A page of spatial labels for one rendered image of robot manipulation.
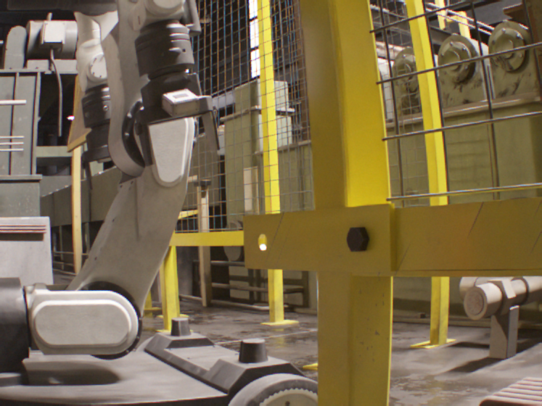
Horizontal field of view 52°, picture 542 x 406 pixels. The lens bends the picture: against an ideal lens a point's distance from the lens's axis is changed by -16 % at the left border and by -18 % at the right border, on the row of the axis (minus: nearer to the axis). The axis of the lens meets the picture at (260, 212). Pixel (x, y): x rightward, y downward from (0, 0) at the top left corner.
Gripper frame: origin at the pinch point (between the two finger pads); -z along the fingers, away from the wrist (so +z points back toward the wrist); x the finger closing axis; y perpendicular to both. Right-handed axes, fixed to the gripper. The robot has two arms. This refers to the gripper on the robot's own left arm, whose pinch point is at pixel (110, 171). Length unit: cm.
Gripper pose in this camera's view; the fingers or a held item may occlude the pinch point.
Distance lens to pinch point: 140.2
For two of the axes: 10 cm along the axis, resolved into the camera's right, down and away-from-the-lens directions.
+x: 8.6, -2.2, 4.5
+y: -4.6, 0.5, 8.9
